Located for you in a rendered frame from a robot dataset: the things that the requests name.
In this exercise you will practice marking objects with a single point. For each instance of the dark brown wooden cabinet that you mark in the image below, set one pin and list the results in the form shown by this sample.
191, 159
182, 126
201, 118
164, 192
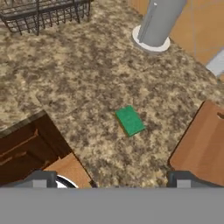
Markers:
30, 148

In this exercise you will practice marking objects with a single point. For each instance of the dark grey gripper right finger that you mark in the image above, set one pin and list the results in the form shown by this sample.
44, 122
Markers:
180, 178

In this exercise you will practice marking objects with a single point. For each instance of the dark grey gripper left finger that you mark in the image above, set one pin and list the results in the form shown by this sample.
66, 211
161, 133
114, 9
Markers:
43, 178

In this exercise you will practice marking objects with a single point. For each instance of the brown wooden cutting board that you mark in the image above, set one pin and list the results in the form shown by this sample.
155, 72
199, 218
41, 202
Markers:
202, 145

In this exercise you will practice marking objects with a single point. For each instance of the green sponge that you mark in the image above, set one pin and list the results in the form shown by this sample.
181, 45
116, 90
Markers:
130, 120

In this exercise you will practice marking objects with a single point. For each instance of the grey paper towel holder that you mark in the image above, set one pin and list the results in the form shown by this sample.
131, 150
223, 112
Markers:
156, 24

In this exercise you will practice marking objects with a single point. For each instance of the grey wall outlet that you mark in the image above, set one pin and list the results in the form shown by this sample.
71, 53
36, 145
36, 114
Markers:
217, 63

